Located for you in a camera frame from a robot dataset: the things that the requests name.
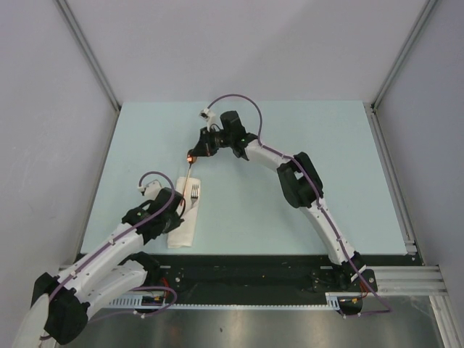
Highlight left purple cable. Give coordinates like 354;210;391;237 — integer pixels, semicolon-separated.
39;172;178;341

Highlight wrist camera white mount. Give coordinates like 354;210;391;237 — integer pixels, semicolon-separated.
199;107;216;131
138;180;162;200

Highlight aluminium frame post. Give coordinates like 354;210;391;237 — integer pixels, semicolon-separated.
53;0;122;113
373;0;438;109

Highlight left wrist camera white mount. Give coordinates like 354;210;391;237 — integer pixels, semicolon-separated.
138;180;162;200

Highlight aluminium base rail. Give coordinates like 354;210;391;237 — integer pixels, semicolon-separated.
369;265;445;293

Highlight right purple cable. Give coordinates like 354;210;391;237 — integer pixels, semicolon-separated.
208;94;392;315

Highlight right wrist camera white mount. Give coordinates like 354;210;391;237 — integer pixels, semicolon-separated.
199;107;216;131

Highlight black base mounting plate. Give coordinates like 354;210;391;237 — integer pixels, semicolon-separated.
154;255;419;291

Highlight silver fork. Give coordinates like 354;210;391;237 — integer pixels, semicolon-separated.
190;183;200;209

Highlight white slotted cable duct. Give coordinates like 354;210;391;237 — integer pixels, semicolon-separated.
104;293;360;312

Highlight white cloth napkin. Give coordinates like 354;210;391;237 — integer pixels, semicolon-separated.
167;177;201;249

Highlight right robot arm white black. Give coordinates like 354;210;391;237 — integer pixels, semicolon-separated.
187;108;366;291

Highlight purple cable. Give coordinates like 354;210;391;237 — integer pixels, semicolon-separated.
39;172;178;341
208;94;392;315

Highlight right aluminium frame post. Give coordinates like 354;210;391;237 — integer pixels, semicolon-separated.
373;0;438;109

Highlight left aluminium frame post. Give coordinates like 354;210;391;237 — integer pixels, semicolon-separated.
53;0;122;113

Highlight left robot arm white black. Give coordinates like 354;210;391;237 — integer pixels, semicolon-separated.
31;187;185;344

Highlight copper spoon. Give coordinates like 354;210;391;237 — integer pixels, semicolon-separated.
183;154;197;197

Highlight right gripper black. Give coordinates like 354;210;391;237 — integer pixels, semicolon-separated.
191;126;233;158

